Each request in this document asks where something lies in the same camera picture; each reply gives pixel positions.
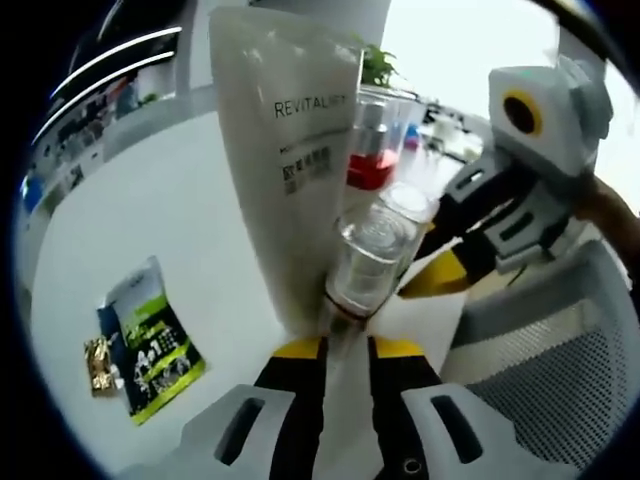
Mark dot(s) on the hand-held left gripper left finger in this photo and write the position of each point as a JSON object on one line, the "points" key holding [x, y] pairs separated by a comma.
{"points": [[295, 415]]}

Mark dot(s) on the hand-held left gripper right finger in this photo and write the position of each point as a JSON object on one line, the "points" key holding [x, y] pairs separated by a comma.
{"points": [[400, 415]]}

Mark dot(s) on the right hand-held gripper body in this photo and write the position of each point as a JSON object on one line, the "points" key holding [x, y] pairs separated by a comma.
{"points": [[565, 135]]}

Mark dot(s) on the clear slim skincare bottle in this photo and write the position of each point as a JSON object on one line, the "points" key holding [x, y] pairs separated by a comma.
{"points": [[422, 165]]}

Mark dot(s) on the white slim skincare bottle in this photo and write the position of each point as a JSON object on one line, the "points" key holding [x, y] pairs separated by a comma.
{"points": [[370, 250]]}

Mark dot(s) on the green black skincare sachet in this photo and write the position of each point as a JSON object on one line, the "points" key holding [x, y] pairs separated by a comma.
{"points": [[160, 360]]}

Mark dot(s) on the gold foil skincare sachet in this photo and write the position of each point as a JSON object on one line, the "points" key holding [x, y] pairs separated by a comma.
{"points": [[102, 367]]}

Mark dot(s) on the white skincare tube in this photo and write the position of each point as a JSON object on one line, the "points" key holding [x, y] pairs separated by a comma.
{"points": [[260, 200]]}

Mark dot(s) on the grey mesh office chair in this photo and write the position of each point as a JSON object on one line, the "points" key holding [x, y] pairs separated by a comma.
{"points": [[550, 360]]}

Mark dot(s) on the green potted plant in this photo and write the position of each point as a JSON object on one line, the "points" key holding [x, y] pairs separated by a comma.
{"points": [[377, 62]]}

